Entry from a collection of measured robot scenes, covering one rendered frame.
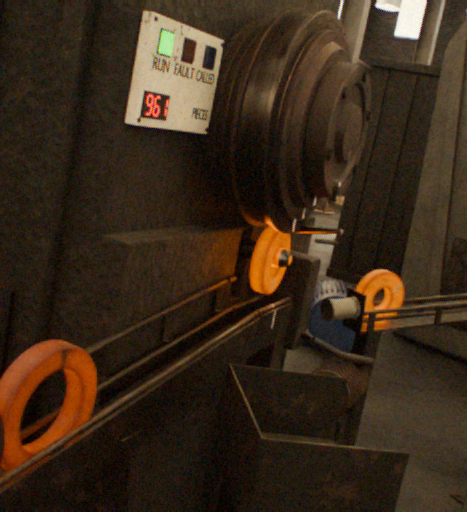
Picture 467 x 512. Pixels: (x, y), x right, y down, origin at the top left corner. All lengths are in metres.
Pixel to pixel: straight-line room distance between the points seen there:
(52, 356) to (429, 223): 3.50
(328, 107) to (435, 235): 2.89
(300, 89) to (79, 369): 0.69
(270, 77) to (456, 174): 2.95
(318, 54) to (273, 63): 0.11
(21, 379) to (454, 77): 3.63
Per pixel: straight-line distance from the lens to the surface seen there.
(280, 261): 1.56
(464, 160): 4.23
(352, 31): 10.56
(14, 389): 0.94
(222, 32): 1.45
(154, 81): 1.22
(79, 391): 1.05
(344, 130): 1.47
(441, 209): 4.23
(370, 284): 1.93
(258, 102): 1.36
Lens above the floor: 1.10
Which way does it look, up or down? 11 degrees down
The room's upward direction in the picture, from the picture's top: 11 degrees clockwise
